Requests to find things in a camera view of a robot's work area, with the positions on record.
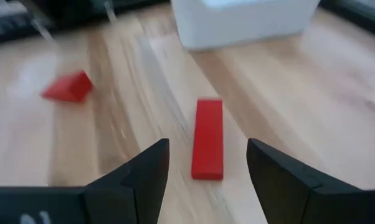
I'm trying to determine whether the white plastic bin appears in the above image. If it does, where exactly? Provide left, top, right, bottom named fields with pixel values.
left=169, top=0, right=321, bottom=52

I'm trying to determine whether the red triangular block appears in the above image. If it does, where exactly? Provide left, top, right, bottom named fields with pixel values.
left=40, top=70, right=94, bottom=103

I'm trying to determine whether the red flat rectangular block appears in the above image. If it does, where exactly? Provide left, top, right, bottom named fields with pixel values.
left=191, top=98, right=224, bottom=181

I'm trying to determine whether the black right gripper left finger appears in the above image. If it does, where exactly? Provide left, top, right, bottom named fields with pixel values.
left=0, top=138, right=170, bottom=224

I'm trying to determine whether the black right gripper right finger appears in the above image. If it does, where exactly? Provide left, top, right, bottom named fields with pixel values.
left=246, top=138, right=375, bottom=224

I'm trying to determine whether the dark device with blue light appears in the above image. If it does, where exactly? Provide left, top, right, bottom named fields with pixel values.
left=318, top=0, right=375, bottom=40

